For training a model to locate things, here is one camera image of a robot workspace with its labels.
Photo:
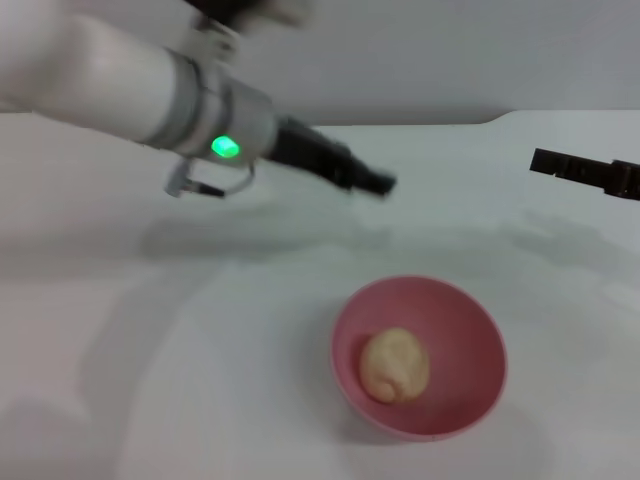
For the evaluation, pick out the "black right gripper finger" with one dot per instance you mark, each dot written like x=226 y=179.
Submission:
x=570 y=165

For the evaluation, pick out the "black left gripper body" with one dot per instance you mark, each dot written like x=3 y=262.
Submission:
x=315 y=155

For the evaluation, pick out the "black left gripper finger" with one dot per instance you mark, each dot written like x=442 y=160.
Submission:
x=377 y=181

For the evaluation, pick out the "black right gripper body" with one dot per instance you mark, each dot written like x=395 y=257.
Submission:
x=625 y=180

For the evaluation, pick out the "beige egg yolk pastry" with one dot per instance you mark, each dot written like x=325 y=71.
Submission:
x=395 y=365

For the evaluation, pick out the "pink bowl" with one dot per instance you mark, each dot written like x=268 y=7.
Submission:
x=450 y=400

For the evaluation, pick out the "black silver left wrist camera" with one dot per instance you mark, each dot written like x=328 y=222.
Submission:
x=250 y=12

